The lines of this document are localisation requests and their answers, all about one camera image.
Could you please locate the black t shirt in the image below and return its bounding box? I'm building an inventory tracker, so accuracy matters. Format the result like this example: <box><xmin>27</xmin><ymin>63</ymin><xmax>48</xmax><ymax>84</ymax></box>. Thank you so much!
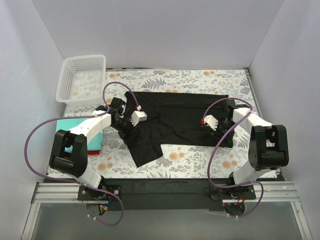
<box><xmin>123</xmin><ymin>91</ymin><xmax>228</xmax><ymax>167</ymax></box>

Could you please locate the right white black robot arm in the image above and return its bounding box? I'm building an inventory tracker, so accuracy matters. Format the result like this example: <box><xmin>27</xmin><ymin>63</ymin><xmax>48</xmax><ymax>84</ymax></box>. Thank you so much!
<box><xmin>207</xmin><ymin>99</ymin><xmax>289</xmax><ymax>199</ymax></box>

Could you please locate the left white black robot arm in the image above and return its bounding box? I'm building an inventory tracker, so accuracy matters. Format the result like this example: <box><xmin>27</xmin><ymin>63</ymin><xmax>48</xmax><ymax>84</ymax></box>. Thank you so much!
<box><xmin>49</xmin><ymin>98</ymin><xmax>146</xmax><ymax>200</ymax></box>

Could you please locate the folded teal t shirt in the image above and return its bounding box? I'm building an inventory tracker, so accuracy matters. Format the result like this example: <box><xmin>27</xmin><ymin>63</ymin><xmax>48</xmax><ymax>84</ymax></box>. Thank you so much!
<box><xmin>56</xmin><ymin>118</ymin><xmax>103</xmax><ymax>152</ymax></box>

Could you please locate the folded red t shirt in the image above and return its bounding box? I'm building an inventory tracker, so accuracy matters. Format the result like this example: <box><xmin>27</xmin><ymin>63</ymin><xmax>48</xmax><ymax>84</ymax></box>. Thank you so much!
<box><xmin>87</xmin><ymin>150</ymin><xmax>101</xmax><ymax>155</ymax></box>

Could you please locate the floral table mat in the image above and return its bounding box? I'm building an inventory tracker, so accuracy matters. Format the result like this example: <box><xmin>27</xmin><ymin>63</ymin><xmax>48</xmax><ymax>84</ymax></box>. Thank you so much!
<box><xmin>47</xmin><ymin>69</ymin><xmax>278</xmax><ymax>179</ymax></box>

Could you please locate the white plastic basket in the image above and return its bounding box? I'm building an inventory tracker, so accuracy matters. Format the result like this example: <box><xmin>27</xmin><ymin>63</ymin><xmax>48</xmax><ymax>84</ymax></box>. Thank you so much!
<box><xmin>55</xmin><ymin>54</ymin><xmax>106</xmax><ymax>107</ymax></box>

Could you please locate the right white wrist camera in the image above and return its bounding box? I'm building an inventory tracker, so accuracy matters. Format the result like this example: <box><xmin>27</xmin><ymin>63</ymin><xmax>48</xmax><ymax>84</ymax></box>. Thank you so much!
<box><xmin>200</xmin><ymin>115</ymin><xmax>219</xmax><ymax>131</ymax></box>

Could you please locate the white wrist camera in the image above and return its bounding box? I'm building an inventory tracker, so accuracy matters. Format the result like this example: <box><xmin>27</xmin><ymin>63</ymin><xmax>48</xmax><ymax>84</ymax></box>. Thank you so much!
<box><xmin>130</xmin><ymin>110</ymin><xmax>147</xmax><ymax>127</ymax></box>
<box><xmin>200</xmin><ymin>115</ymin><xmax>219</xmax><ymax>131</ymax></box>

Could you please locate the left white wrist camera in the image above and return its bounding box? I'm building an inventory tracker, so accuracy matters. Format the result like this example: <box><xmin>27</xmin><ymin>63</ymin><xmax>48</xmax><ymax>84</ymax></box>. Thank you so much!
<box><xmin>130</xmin><ymin>110</ymin><xmax>147</xmax><ymax>127</ymax></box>

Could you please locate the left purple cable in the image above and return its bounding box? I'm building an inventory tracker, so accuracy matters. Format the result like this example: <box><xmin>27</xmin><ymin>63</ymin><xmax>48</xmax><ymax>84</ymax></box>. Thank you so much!
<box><xmin>24</xmin><ymin>81</ymin><xmax>142</xmax><ymax>227</ymax></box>

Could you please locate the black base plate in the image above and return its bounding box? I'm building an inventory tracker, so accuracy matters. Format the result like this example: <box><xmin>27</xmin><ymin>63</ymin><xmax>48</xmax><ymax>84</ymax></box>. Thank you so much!
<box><xmin>77</xmin><ymin>177</ymin><xmax>257</xmax><ymax>212</ymax></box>

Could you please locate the aluminium front rail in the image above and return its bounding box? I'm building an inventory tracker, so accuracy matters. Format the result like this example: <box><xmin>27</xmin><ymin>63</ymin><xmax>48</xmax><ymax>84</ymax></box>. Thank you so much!
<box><xmin>32</xmin><ymin>181</ymin><xmax>300</xmax><ymax>204</ymax></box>

